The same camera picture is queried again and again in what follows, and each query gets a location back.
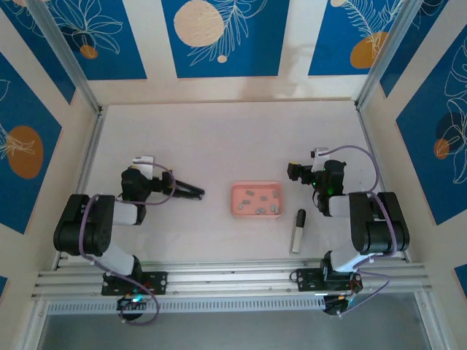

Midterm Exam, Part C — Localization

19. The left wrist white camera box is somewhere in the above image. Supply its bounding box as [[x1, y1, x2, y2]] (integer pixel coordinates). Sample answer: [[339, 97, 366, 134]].
[[131, 155, 155, 178]]

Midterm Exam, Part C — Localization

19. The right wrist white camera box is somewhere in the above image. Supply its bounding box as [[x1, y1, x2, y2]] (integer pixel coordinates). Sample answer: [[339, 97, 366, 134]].
[[310, 147, 331, 172]]

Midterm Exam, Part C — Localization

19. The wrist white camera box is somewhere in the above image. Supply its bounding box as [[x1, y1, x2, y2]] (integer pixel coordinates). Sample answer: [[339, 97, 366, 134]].
[[131, 155, 155, 178], [310, 147, 331, 172]]

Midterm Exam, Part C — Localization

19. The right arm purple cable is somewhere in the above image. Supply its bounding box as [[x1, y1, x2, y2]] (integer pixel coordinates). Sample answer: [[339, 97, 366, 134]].
[[323, 145, 398, 316]]

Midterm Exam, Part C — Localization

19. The aluminium mounting rail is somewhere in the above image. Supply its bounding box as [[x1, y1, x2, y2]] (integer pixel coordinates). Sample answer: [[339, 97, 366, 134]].
[[31, 257, 433, 299]]

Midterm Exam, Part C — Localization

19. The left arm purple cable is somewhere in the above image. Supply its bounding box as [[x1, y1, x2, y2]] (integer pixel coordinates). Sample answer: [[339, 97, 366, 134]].
[[78, 162, 174, 326]]

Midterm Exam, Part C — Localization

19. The aluminium table side rail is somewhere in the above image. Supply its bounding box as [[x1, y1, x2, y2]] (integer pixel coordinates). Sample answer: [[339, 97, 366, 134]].
[[54, 107, 107, 269], [355, 105, 409, 262]]

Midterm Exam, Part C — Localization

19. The pink plastic tray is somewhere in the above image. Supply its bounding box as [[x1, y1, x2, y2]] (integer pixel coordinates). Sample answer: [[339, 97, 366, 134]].
[[230, 181, 284, 220]]

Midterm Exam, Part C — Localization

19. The grey slotted cable duct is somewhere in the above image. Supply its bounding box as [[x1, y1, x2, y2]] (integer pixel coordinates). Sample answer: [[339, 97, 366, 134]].
[[46, 297, 326, 315]]

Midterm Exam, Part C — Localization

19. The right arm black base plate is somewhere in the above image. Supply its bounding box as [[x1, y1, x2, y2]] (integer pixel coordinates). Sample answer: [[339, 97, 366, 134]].
[[296, 268, 363, 292]]

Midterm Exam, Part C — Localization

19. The aluminium frame post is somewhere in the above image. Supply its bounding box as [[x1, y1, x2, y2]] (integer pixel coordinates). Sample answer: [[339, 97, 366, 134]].
[[27, 0, 104, 114], [355, 0, 428, 110]]

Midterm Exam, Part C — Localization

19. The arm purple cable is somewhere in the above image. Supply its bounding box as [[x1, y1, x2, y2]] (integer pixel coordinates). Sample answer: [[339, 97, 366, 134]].
[[78, 162, 174, 326], [323, 145, 398, 316]]

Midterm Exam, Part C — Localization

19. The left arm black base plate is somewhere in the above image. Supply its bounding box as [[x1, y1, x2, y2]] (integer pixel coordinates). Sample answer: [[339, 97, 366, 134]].
[[101, 271, 169, 296]]

